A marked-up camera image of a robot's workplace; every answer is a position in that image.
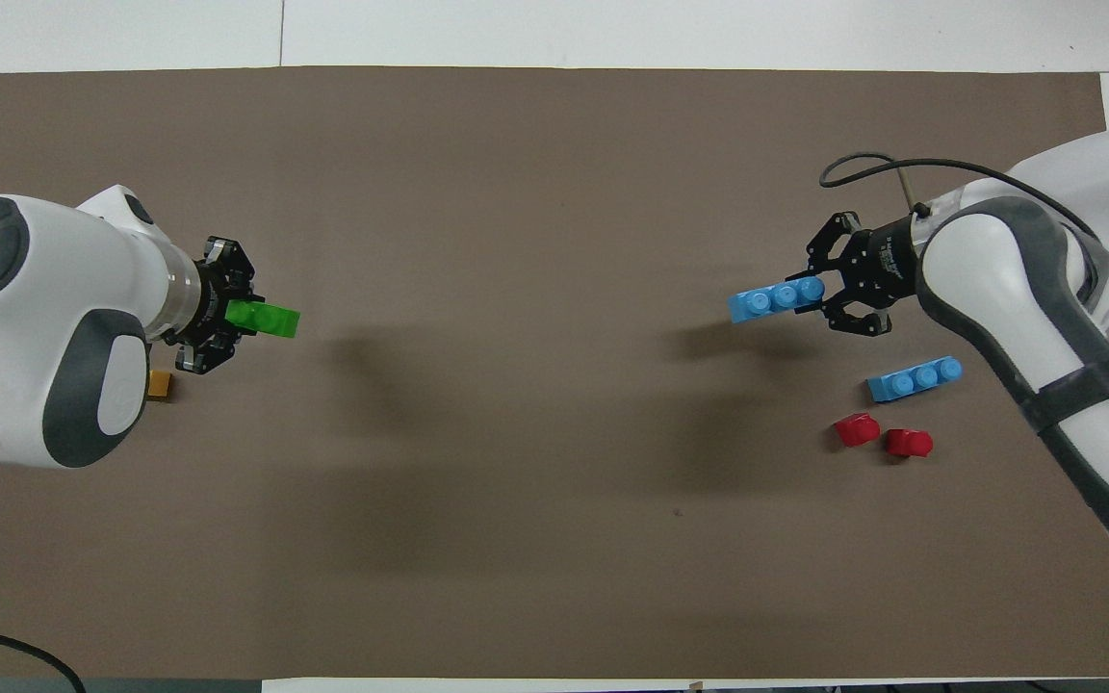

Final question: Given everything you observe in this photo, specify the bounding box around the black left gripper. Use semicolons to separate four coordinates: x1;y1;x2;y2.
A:
173;236;265;374

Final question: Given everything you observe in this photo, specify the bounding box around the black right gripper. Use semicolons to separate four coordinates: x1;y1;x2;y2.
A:
805;212;923;339

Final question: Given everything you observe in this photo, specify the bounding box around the green two-stud toy block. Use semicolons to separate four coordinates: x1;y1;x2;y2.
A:
226;298;301;340

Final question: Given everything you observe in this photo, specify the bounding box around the blue three-stud toy block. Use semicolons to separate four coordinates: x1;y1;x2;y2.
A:
728;276;826;324
866;356;964;403

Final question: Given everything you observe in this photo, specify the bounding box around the brown table mat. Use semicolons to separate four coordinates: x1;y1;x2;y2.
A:
0;65;1109;682

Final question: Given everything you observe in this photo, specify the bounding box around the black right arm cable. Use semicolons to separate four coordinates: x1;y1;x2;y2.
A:
819;152;1099;237

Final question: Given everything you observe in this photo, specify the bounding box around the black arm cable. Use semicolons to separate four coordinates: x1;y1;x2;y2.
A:
819;152;1099;237
0;622;87;693

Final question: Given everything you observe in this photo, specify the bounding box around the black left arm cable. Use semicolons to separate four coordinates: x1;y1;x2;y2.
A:
0;622;87;693

